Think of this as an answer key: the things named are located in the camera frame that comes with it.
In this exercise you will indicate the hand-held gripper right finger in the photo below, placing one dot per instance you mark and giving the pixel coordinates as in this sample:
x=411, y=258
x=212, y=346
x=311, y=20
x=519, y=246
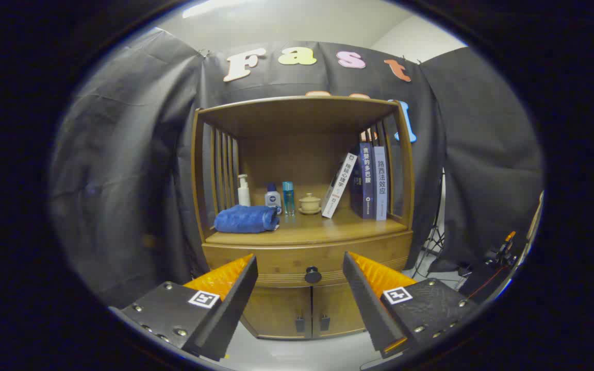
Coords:
x=364, y=304

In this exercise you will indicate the black device with orange part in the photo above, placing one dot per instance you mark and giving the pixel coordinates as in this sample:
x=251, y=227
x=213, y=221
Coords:
x=488, y=278

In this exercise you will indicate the white book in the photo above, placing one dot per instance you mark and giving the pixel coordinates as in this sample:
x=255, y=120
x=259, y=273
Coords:
x=339, y=185

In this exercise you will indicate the white pump bottle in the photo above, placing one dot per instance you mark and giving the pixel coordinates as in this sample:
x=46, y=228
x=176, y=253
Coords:
x=244, y=196

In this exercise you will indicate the dark blue book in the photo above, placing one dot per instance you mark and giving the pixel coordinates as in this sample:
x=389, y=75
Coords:
x=365, y=180

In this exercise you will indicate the beige lidded teacup with saucer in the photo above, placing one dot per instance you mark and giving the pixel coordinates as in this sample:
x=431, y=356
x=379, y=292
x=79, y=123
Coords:
x=309, y=203

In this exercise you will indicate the wooden cabinet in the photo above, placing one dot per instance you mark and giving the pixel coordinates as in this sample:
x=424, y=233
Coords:
x=297, y=116

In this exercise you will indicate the pale blue book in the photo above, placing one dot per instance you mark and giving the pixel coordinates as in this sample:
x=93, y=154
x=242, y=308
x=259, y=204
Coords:
x=380, y=185

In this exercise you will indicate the clear blue bottle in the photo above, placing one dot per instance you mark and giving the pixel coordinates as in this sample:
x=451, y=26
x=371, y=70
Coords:
x=288, y=198

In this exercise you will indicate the wooden cabinet door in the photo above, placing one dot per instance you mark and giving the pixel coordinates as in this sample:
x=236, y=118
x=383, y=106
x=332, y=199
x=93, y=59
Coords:
x=335, y=309
x=276, y=309

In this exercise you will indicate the black light stand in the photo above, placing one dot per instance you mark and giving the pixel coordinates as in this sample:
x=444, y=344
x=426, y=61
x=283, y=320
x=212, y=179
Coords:
x=435, y=232

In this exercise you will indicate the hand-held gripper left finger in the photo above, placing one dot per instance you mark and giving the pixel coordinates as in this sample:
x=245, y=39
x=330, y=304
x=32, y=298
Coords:
x=235, y=304

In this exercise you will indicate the white bottle with blue cap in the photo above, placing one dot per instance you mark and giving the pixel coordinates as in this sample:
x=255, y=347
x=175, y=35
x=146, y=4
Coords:
x=273, y=198

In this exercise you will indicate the folded blue towel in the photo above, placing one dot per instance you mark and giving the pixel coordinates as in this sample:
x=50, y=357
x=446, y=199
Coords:
x=243, y=219

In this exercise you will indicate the wooden countertop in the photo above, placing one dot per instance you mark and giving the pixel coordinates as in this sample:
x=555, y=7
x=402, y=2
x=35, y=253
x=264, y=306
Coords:
x=323, y=226

